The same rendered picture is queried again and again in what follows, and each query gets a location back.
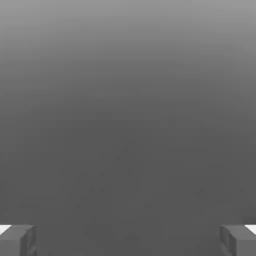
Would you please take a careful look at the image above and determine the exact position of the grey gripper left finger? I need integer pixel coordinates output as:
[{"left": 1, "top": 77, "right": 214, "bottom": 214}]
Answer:
[{"left": 0, "top": 224, "right": 38, "bottom": 256}]

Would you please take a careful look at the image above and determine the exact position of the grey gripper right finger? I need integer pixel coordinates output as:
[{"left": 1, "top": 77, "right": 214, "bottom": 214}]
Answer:
[{"left": 218, "top": 224, "right": 256, "bottom": 256}]

